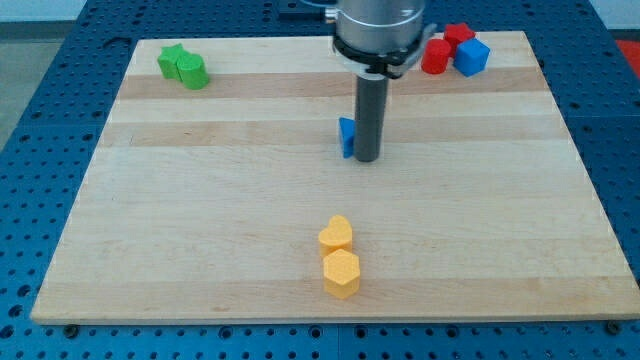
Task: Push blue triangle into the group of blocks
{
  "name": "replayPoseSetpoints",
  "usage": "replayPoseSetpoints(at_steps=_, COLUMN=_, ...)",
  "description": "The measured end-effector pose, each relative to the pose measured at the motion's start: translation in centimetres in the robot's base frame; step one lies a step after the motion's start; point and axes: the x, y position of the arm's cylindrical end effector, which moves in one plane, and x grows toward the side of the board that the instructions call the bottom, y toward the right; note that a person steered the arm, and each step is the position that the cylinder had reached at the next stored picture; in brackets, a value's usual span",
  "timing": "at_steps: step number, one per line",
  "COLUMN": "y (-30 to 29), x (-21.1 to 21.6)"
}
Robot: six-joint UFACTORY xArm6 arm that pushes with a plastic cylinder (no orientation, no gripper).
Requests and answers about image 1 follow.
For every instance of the green star block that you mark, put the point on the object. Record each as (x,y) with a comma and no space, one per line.
(168,59)

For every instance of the black rod mounting clamp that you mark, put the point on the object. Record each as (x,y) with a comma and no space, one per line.
(377,66)

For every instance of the red cylinder block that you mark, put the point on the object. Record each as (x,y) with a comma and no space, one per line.
(436,56)

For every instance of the red star block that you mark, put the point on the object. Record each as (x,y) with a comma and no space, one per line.
(455,34)

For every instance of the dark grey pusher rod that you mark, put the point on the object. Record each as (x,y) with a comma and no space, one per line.
(370,105)

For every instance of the blue triangle block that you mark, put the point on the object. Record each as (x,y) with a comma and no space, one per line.
(346,134)

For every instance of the yellow heart block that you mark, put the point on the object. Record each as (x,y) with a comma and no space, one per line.
(337,235)

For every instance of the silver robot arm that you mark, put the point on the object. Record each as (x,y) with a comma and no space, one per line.
(378,41)

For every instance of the blue cube block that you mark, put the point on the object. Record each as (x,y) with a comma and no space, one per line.
(471,57)

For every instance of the wooden board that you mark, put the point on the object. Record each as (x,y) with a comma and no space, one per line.
(204,207)

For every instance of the green cylinder block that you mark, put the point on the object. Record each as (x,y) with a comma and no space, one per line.
(192,71)

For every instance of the yellow hexagon block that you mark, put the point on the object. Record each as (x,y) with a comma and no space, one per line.
(341,273)

